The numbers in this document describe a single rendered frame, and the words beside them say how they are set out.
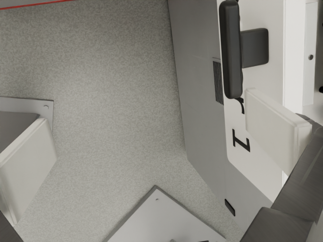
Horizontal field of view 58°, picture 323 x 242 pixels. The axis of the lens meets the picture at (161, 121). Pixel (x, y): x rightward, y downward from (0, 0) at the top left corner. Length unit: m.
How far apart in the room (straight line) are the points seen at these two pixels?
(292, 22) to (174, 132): 1.04
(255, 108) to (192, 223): 1.30
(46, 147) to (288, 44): 0.18
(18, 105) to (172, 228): 0.85
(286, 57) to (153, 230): 1.25
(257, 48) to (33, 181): 0.18
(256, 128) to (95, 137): 1.04
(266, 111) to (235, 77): 0.08
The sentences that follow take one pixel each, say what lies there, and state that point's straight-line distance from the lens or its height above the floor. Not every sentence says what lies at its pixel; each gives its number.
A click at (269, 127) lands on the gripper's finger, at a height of 0.99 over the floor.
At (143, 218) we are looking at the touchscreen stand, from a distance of 1.37.
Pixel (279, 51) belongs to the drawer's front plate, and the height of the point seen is 0.92.
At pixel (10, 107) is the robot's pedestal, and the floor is 0.02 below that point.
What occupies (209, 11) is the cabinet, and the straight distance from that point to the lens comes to 0.75.
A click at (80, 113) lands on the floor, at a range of 1.16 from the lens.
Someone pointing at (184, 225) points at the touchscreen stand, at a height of 0.04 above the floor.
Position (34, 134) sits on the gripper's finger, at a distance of 0.18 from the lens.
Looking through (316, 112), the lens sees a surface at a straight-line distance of 0.40.
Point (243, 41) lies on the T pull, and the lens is 0.24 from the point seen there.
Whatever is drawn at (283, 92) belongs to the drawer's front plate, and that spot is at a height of 0.93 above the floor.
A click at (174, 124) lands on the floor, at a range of 1.23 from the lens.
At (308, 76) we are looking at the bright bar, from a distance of 0.36.
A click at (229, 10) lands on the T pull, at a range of 0.23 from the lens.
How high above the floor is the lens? 1.12
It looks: 67 degrees down
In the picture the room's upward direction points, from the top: 141 degrees clockwise
